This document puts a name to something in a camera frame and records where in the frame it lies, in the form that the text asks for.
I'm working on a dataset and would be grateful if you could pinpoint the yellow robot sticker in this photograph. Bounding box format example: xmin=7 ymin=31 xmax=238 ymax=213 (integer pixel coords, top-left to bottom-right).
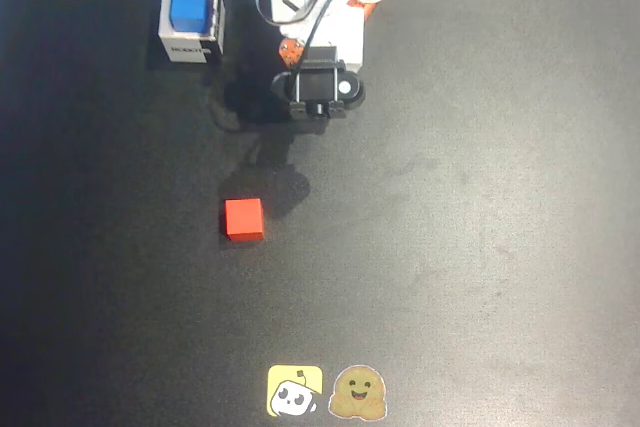
xmin=266 ymin=364 xmax=325 ymax=419

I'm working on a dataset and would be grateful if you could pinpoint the red cube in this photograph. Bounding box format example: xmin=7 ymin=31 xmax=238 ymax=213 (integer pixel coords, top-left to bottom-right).
xmin=220 ymin=197 xmax=266 ymax=242

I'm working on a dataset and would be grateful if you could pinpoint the black oval webcam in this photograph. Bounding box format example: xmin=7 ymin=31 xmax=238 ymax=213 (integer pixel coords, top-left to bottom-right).
xmin=270 ymin=70 xmax=367 ymax=112

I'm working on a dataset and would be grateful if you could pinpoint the white cardboard box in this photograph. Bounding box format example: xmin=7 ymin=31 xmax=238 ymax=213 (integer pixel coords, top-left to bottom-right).
xmin=157 ymin=0 xmax=227 ymax=66

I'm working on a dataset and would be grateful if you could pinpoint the hugging face emoji sticker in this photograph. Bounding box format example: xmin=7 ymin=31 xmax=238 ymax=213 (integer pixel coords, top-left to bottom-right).
xmin=326 ymin=364 xmax=389 ymax=420

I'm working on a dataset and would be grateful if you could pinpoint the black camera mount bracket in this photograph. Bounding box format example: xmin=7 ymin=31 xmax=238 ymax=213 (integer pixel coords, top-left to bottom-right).
xmin=288 ymin=46 xmax=348 ymax=121

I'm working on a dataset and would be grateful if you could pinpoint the black table mat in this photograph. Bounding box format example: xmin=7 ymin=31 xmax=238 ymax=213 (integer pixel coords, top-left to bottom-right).
xmin=0 ymin=0 xmax=640 ymax=427

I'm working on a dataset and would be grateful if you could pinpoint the blue cube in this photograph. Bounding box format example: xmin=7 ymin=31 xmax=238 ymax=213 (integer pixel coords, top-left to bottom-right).
xmin=168 ymin=0 xmax=211 ymax=33

